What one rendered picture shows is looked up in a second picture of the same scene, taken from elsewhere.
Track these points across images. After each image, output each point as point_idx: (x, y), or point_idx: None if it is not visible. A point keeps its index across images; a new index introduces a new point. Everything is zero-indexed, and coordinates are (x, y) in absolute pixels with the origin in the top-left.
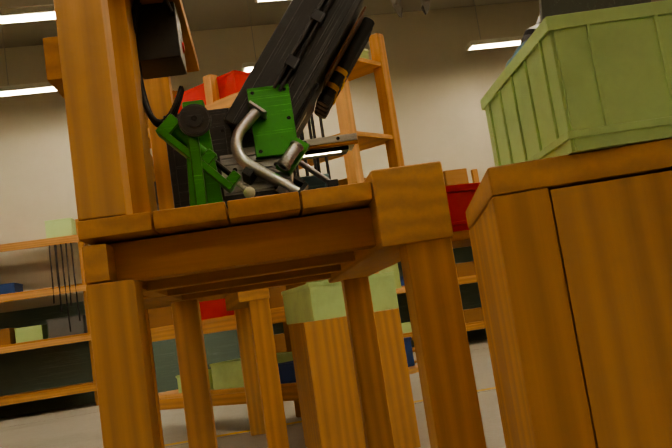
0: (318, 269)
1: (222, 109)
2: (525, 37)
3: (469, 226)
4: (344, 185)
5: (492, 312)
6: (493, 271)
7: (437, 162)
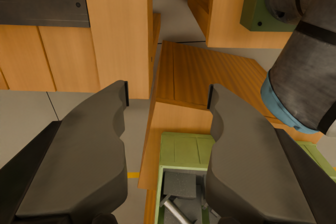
0: None
1: None
2: (315, 116)
3: (154, 105)
4: (85, 92)
5: (150, 117)
6: (144, 146)
7: (146, 99)
